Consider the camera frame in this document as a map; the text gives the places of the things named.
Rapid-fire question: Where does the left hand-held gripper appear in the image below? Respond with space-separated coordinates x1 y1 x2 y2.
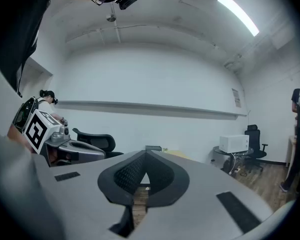
22 108 106 165

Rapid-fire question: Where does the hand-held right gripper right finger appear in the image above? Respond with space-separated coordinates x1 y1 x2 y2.
134 149 277 240

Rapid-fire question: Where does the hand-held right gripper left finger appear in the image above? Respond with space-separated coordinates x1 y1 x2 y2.
32 149 147 240

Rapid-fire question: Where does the person's left forearm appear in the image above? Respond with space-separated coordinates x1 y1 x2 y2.
6 123 34 154

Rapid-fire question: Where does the black office chair with armrests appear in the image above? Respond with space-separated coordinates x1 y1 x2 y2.
72 127 124 160

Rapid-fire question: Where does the round dark glass table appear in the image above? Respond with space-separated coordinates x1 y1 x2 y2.
212 145 255 176

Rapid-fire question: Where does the white microwave oven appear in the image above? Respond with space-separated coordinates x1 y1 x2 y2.
219 134 251 154

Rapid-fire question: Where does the dark green metal box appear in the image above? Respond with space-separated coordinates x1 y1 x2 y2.
144 145 163 153

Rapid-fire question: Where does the black high-back office chair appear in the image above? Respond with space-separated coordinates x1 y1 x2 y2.
244 124 270 174

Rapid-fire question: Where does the round ceiling fixture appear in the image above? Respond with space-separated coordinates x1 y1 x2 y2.
105 2 117 23

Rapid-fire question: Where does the person's black shirt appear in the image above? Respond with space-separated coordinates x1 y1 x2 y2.
0 0 61 99

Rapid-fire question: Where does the long ceiling light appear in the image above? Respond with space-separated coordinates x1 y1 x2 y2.
217 0 261 38

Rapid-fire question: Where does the white floor cable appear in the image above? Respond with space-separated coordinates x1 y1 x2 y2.
228 153 243 176

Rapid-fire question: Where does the grey wall rail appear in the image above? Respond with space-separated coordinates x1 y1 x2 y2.
55 99 248 121

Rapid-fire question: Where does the paper wall notice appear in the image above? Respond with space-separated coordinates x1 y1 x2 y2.
231 87 242 109

